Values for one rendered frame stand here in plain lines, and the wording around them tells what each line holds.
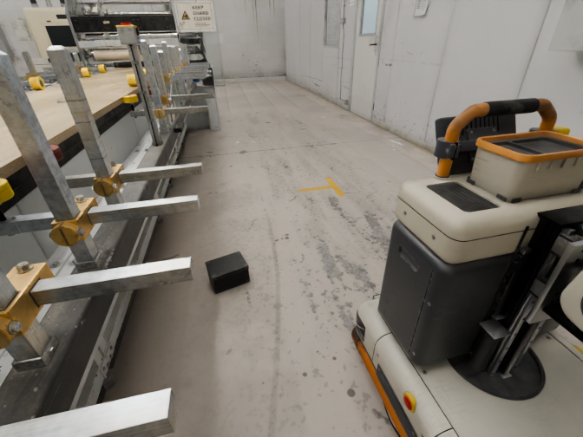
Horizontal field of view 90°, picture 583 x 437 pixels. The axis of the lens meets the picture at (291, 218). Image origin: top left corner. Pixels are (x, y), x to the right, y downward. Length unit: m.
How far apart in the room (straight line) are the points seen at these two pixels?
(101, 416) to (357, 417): 1.00
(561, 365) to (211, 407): 1.16
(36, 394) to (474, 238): 0.83
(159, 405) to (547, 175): 0.84
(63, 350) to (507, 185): 0.95
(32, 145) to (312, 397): 1.13
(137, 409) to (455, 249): 0.64
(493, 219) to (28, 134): 0.93
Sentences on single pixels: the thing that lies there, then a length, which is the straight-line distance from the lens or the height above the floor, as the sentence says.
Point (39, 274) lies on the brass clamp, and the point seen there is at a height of 0.83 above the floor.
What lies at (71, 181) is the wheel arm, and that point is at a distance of 1.08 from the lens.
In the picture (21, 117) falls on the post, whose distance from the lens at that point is 0.72.
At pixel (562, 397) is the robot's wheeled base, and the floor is 0.28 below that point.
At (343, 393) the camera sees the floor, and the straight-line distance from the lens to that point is 1.31.
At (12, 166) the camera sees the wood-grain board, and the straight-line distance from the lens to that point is 1.05.
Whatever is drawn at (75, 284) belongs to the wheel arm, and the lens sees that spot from 0.59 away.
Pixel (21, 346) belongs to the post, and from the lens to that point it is 0.65.
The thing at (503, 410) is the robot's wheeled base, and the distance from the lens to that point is 1.10.
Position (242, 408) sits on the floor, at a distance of 1.29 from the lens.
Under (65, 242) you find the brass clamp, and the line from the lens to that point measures 0.78.
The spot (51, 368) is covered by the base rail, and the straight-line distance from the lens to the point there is 0.66.
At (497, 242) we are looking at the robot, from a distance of 0.81.
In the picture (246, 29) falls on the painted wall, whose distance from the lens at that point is 11.06.
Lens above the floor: 1.15
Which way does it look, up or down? 31 degrees down
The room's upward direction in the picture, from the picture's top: 2 degrees counter-clockwise
